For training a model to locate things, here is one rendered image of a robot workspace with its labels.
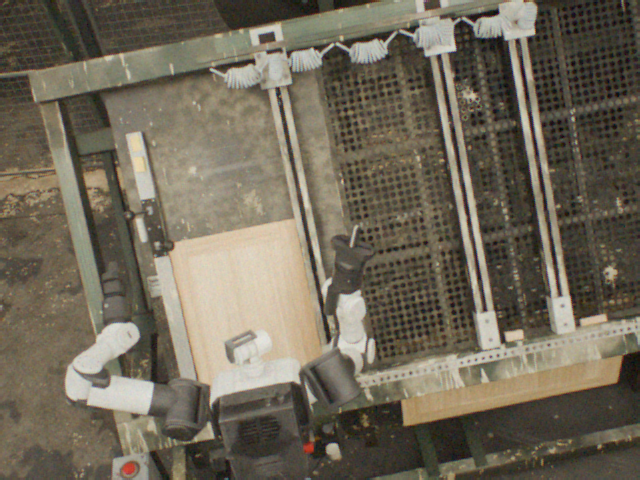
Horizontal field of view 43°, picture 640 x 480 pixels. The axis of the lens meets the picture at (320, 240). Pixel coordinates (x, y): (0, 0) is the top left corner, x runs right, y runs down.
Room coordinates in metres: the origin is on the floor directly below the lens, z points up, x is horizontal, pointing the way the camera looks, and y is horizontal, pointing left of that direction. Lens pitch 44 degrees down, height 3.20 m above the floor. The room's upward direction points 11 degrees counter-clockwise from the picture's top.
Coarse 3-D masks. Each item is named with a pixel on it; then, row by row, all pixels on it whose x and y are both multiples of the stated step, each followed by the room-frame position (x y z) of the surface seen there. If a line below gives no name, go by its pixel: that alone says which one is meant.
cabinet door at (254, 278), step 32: (288, 224) 2.01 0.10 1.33; (192, 256) 1.98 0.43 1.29; (224, 256) 1.97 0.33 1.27; (256, 256) 1.96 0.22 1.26; (288, 256) 1.95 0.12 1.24; (192, 288) 1.92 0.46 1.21; (224, 288) 1.91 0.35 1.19; (256, 288) 1.90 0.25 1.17; (288, 288) 1.88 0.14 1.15; (192, 320) 1.85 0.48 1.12; (224, 320) 1.84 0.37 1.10; (256, 320) 1.83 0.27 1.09; (288, 320) 1.82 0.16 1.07; (192, 352) 1.79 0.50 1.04; (224, 352) 1.77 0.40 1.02; (288, 352) 1.75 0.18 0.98; (320, 352) 1.73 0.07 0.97
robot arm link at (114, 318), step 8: (104, 312) 1.73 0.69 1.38; (112, 312) 1.71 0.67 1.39; (120, 312) 1.71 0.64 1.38; (128, 312) 1.72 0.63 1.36; (104, 320) 1.70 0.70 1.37; (112, 320) 1.70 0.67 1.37; (120, 320) 1.70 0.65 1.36; (128, 320) 1.71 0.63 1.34; (112, 328) 1.67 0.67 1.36; (104, 336) 1.66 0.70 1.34; (128, 352) 1.65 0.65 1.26
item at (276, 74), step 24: (264, 72) 2.25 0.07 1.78; (288, 72) 2.24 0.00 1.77; (288, 96) 2.26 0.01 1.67; (288, 120) 2.18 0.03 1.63; (288, 144) 2.16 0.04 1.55; (288, 168) 2.08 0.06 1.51; (312, 216) 1.98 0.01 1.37; (312, 240) 1.93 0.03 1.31; (312, 264) 1.89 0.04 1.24; (312, 288) 1.84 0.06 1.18
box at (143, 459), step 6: (126, 456) 1.50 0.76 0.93; (132, 456) 1.49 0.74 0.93; (138, 456) 1.49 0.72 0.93; (144, 456) 1.48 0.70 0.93; (114, 462) 1.48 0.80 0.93; (120, 462) 1.48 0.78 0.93; (126, 462) 1.48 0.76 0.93; (138, 462) 1.47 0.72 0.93; (144, 462) 1.46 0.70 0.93; (150, 462) 1.47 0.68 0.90; (114, 468) 1.46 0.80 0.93; (120, 468) 1.46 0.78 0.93; (144, 468) 1.44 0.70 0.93; (150, 468) 1.45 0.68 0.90; (156, 468) 1.49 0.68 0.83; (114, 474) 1.44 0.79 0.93; (126, 474) 1.43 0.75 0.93; (132, 474) 1.43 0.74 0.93; (138, 474) 1.42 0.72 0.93; (144, 474) 1.42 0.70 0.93; (150, 474) 1.43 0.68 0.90; (156, 474) 1.47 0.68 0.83
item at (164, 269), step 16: (144, 144) 2.22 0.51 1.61; (144, 160) 2.18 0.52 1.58; (144, 176) 2.15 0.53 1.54; (144, 192) 2.12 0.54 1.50; (160, 272) 1.95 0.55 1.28; (176, 288) 1.92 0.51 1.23; (176, 304) 1.88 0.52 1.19; (176, 320) 1.84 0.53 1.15; (176, 336) 1.81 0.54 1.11; (176, 352) 1.78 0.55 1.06; (192, 368) 1.74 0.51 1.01
